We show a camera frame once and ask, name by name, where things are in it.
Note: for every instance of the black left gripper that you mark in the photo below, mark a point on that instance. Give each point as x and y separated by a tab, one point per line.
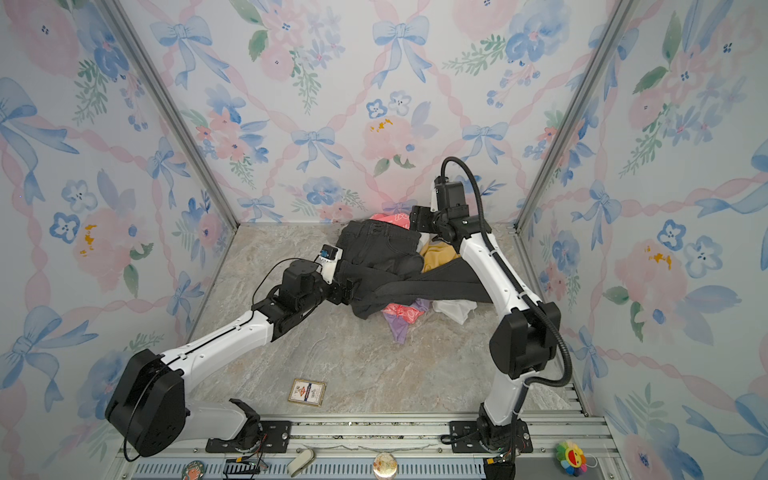
339	297

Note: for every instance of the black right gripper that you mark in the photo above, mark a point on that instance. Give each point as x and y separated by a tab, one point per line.
419	216

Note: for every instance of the dark grey denim jeans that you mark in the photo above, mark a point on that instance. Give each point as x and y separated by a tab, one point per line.
381	266

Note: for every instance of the pink patterned cloth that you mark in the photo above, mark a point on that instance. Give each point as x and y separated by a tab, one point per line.
407	314

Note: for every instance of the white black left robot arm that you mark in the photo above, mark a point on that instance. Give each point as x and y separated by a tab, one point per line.
150	407

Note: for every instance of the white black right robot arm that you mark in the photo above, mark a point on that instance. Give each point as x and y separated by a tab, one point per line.
526	347

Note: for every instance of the mustard yellow cloth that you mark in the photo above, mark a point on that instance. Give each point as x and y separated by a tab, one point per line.
436	254

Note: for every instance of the purple cloth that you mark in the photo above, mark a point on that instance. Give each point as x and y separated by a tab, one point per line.
399	328

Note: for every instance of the white cloth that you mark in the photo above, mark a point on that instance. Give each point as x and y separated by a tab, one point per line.
456	310

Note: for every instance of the small printed card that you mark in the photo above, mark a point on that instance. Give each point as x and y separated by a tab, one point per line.
307	392

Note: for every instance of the white plastic clip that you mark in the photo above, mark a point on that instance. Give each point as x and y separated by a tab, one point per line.
302	460

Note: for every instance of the round tan badge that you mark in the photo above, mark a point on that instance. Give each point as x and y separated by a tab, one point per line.
385	466

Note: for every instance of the round green badge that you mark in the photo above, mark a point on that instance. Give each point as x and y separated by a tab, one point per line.
194	470

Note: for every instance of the colourful flower toy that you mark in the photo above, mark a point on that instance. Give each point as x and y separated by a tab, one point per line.
571	458

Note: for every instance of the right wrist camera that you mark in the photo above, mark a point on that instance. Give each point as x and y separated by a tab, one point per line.
450	199

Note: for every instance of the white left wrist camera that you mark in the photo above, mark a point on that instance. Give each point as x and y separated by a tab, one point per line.
328	260

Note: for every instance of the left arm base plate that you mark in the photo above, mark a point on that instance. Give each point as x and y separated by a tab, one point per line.
264	436

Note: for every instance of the aluminium corner post right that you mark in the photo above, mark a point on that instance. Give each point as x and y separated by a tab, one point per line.
606	48

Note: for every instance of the aluminium corner post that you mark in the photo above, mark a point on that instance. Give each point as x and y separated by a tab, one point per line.
606	48
118	20

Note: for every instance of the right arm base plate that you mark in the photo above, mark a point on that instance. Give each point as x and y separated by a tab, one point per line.
478	437

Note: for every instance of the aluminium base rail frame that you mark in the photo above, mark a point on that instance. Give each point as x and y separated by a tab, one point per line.
345	447

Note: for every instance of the aluminium corner post left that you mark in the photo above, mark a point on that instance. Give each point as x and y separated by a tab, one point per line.
118	20

